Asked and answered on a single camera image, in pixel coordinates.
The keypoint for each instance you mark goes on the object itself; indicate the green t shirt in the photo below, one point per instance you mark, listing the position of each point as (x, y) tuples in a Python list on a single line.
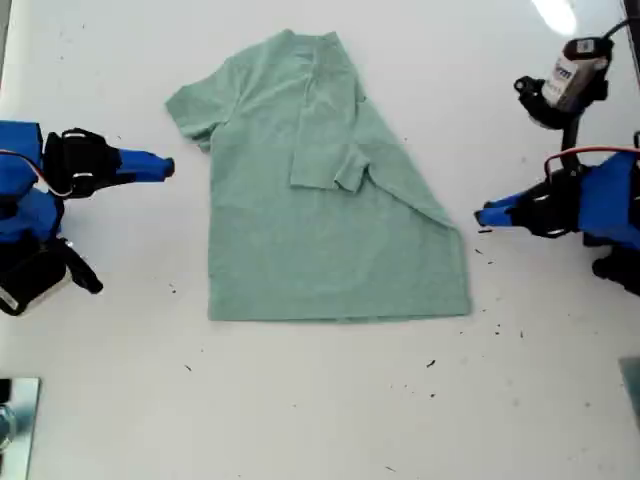
[(325, 250)]

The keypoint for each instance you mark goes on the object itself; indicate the shiny steel plate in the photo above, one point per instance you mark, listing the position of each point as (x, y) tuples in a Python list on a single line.
[(22, 430)]

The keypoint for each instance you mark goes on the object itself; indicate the black camera stalk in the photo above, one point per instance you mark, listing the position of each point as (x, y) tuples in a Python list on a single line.
[(571, 145)]

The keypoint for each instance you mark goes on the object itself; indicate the black camera box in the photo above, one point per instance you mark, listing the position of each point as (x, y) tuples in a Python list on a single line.
[(570, 75), (30, 275)]

